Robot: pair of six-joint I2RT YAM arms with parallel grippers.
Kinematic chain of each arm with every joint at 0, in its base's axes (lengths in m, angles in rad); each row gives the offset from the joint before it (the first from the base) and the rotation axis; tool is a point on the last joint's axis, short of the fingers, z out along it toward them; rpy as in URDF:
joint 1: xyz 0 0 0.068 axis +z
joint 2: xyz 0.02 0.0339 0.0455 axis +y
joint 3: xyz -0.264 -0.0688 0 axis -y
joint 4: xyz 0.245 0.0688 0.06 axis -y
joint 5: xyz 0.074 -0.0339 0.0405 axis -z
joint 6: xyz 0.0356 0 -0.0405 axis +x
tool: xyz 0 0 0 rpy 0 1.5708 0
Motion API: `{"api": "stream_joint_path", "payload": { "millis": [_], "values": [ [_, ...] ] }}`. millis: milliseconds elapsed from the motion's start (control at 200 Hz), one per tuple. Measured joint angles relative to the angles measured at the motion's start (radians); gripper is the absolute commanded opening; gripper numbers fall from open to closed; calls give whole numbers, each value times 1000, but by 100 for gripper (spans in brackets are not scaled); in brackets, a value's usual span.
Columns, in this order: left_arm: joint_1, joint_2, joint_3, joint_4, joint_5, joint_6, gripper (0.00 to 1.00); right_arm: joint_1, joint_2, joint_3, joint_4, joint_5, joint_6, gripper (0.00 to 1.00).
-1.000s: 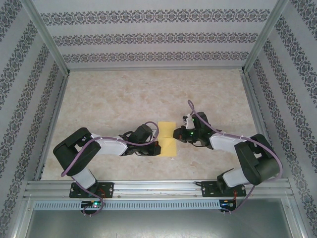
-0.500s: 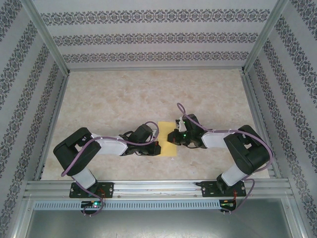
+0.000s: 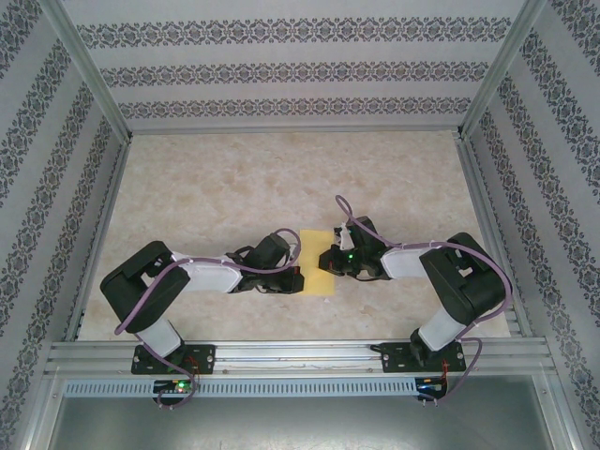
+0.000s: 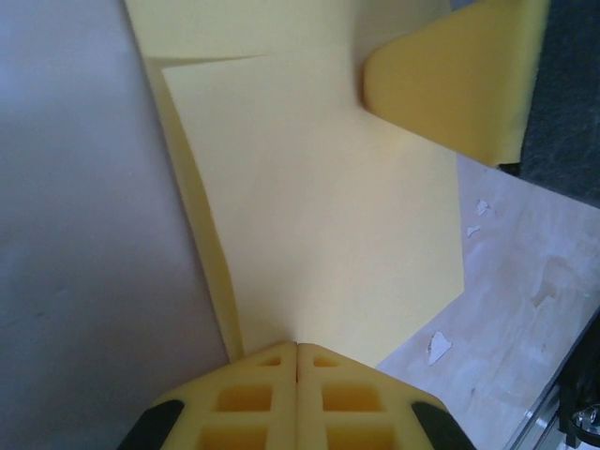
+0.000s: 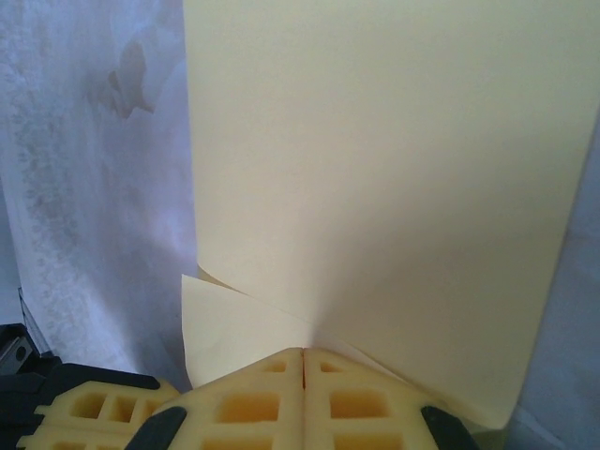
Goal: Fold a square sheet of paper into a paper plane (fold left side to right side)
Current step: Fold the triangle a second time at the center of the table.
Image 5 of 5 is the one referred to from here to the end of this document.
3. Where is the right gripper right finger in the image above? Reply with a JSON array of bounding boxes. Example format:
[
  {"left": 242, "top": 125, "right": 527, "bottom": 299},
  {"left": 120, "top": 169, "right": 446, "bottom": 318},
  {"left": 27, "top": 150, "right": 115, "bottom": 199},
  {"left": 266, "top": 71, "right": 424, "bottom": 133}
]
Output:
[{"left": 303, "top": 346, "right": 482, "bottom": 450}]

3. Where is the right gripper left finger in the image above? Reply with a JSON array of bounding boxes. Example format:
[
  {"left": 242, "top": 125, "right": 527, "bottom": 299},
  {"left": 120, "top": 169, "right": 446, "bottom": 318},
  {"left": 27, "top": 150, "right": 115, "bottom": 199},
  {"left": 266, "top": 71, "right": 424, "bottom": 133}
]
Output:
[{"left": 133, "top": 346, "right": 306, "bottom": 450}]

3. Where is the yellow paper sheet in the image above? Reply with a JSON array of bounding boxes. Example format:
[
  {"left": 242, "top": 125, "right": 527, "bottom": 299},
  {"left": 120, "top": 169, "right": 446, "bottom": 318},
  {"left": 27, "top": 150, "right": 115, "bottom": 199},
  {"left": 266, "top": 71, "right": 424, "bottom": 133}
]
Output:
[{"left": 180, "top": 0, "right": 600, "bottom": 430}]

